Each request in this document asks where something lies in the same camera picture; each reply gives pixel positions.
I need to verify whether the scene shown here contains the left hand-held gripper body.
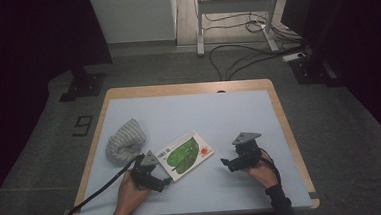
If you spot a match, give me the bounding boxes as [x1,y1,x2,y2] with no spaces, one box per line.
[129,149,162,191]

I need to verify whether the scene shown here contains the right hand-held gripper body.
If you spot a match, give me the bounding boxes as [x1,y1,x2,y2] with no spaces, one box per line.
[230,130,264,171]

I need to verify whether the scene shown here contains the white caterpillar picture book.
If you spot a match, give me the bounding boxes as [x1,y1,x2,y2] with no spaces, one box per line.
[154,128,217,184]

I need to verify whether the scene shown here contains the grey striped cloth bag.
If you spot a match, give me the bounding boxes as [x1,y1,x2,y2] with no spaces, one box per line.
[103,117,149,169]

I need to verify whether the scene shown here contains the person's right hand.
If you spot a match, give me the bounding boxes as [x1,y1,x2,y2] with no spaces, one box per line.
[243,148,281,190]

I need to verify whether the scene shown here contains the person's left hand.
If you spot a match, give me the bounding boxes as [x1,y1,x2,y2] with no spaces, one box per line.
[109,168,152,215]

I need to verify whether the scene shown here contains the light blue table mat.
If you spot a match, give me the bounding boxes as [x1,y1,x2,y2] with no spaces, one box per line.
[72,86,314,215]

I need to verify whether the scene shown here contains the black floor tape mark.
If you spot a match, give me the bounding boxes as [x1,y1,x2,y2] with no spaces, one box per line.
[71,114,95,138]

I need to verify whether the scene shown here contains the wooden table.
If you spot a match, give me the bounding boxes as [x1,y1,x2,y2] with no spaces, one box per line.
[62,75,321,215]

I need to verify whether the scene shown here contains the black stand base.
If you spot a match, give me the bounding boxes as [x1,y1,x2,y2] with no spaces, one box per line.
[57,64,108,104]
[289,56,346,91]

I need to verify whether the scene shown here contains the white power strip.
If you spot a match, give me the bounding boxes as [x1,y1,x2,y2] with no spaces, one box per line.
[281,50,307,64]

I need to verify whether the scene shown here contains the white cabinet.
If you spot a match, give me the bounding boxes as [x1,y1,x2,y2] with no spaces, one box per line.
[87,0,180,47]

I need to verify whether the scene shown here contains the dark monitor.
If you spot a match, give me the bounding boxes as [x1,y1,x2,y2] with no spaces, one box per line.
[279,0,312,38]

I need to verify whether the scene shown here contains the dark curtain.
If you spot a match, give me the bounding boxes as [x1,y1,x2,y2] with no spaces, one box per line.
[0,0,122,215]
[300,0,381,159]

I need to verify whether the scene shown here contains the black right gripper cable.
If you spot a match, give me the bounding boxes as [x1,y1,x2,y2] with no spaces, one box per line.
[259,146,283,188]

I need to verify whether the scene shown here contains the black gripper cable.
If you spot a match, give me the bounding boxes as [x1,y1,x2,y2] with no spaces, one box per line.
[62,153,150,215]
[259,146,283,188]

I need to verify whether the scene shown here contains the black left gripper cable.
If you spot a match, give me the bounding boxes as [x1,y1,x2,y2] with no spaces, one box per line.
[62,153,150,215]

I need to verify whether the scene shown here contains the long black floor cable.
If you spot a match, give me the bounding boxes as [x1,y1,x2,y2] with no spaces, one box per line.
[208,39,310,83]

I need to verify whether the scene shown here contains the tangled black floor cables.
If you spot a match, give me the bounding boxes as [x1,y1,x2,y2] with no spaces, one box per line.
[202,8,304,50]

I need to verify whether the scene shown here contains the white metal stand frame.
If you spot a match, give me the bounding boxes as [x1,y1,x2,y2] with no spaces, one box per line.
[194,0,287,57]

